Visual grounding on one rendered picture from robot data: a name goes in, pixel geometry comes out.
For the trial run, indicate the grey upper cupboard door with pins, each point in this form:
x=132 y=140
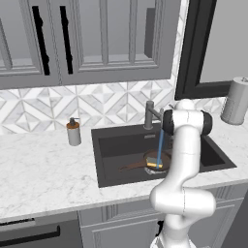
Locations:
x=19 y=42
x=116 y=35

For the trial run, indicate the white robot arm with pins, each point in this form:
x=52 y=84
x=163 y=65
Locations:
x=180 y=200

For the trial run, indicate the grey tap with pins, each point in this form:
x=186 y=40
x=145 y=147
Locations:
x=148 y=116

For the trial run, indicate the grey lower cupboard door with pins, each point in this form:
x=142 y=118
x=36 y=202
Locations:
x=226 y=219
x=119 y=231

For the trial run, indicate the brown pan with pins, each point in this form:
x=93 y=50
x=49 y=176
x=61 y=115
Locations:
x=135 y=166

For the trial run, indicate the grey paper towel roll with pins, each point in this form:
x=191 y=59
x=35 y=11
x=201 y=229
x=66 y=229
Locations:
x=236 y=101

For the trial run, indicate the dark grey dishwasher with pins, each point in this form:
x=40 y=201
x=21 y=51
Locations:
x=69 y=232

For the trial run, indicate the black window frame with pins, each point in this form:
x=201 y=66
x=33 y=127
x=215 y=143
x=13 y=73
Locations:
x=190 y=48

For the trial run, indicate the black sink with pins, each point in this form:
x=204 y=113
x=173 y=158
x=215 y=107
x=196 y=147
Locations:
x=122 y=145

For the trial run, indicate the grey soap dispenser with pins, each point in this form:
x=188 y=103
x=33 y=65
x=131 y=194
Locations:
x=74 y=134

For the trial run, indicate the yellow sponge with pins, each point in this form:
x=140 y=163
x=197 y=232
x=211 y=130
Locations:
x=151 y=161

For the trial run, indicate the grey cupboard door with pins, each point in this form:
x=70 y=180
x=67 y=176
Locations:
x=226 y=219
x=19 y=42
x=116 y=35
x=119 y=231

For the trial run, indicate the blue water stream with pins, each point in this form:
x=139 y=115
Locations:
x=160 y=148

